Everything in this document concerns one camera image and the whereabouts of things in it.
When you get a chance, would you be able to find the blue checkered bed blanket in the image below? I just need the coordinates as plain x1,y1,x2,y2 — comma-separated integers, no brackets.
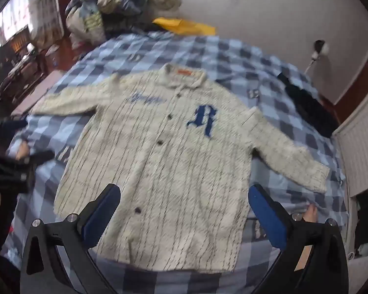
0,32,348,294

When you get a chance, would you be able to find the person's left hand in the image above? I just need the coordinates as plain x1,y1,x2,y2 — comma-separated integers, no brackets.
14,141,31,161

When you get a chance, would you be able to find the cream tweed checked garment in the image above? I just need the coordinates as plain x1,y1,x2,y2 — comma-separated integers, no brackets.
31,64,331,274

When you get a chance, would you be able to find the yellow striped bedding bundle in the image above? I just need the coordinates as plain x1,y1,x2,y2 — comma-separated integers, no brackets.
65,3,109,49

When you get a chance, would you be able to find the white wall socket plug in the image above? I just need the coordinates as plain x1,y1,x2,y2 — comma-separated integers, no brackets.
305,39,329,74

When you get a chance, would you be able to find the patterned curtain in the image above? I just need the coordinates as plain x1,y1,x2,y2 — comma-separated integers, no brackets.
27,0,65,48

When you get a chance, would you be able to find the dark hanging garment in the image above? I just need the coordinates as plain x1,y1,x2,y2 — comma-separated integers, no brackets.
354,190,368,258

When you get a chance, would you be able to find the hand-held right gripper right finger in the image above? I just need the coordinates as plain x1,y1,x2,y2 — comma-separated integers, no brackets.
248,184,349,294

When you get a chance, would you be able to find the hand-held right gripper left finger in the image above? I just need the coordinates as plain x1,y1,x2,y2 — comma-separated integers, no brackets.
20,184,121,294

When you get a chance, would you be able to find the dark clothing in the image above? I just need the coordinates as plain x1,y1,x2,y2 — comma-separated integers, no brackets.
277,72,339,138

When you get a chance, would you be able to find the cluttered wooden desk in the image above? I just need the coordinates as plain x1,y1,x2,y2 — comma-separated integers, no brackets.
0,26,50,111

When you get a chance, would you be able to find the white ribbed radiator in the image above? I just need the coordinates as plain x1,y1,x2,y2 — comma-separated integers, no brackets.
331,81,368,198

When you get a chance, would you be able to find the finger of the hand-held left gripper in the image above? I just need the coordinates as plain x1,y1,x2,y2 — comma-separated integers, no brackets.
27,151,55,167

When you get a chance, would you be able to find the person's bare leg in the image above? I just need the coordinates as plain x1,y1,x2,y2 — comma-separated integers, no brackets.
294,205,319,271

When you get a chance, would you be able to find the yellow cloth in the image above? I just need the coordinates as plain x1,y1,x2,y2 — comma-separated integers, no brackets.
152,17,217,36

